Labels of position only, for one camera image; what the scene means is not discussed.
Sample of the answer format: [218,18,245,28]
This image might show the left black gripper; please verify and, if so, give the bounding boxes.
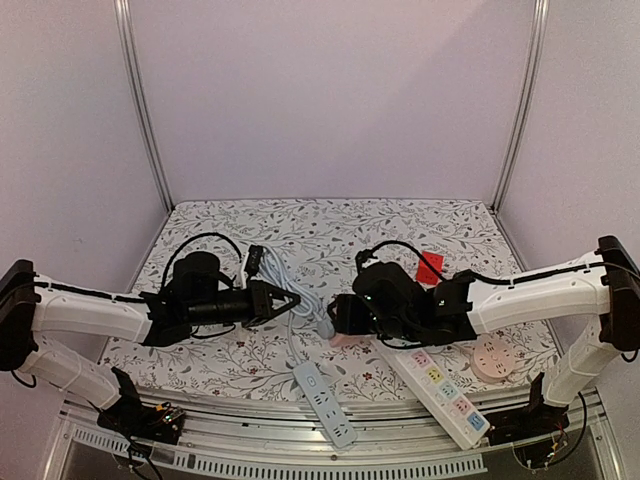
[186,278,299,327]

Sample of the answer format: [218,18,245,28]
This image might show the grey-blue cable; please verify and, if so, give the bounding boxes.
[257,243,336,386]

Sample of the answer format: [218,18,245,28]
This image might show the pink cube adapter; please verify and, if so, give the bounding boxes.
[329,333,372,348]

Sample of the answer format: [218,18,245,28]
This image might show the red cube socket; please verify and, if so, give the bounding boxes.
[416,251,444,286]

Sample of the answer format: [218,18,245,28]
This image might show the round pink socket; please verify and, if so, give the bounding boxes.
[471,334,516,384]

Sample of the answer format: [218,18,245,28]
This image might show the white long power strip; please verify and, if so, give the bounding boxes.
[373,340,491,450]

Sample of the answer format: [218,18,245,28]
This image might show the blue power strip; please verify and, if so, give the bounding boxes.
[293,362,358,449]

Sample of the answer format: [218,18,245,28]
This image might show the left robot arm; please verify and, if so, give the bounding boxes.
[1,247,301,444]

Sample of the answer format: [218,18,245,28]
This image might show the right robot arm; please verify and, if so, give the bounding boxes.
[327,236,639,445]

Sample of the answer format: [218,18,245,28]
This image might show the floral tablecloth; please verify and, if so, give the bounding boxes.
[100,199,519,402]

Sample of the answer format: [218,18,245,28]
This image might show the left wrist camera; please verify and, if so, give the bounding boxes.
[237,245,264,289]

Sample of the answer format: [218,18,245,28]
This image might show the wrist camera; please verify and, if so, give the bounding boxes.
[237,245,264,289]
[355,249,379,273]

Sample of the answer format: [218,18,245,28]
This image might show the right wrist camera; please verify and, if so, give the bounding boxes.
[355,249,379,273]

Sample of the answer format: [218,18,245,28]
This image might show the aluminium front rail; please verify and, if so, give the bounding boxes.
[43,389,625,479]

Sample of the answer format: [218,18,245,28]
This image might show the left aluminium frame post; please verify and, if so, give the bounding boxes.
[114,0,175,213]

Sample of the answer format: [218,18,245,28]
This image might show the aluminium frame post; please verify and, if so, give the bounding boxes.
[490,0,550,216]
[114,0,175,213]

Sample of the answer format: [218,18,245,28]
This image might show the right aluminium frame post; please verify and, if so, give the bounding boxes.
[490,0,550,216]

